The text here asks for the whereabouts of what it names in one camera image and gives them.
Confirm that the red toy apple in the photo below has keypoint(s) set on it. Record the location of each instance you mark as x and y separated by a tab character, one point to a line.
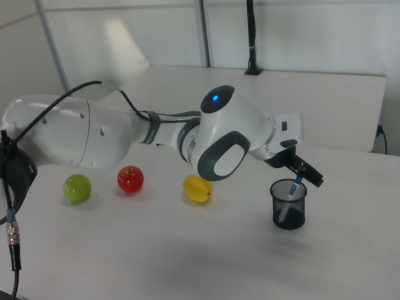
130	179

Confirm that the black mesh pen cup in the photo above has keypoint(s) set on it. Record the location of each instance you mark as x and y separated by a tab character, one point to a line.
297	219

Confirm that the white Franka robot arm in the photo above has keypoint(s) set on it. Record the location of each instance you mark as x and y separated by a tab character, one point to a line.
109	134

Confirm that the black pole with clamp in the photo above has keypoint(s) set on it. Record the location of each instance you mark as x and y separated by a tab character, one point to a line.
251	31

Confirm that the blue and white marker pen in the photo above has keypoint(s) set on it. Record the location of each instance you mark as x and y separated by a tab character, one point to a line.
292	190

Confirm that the green toy apple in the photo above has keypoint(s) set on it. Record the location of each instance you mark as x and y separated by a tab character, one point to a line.
77	188

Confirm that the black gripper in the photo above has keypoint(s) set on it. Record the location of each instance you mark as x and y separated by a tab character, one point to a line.
282	159

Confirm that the white side table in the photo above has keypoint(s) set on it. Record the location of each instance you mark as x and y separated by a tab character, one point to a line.
312	103

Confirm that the grey aluminium partition post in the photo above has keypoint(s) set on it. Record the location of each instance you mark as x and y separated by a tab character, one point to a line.
53	47
203	31

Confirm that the yellow toy starfruit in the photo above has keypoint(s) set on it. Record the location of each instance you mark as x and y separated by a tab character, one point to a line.
197	190

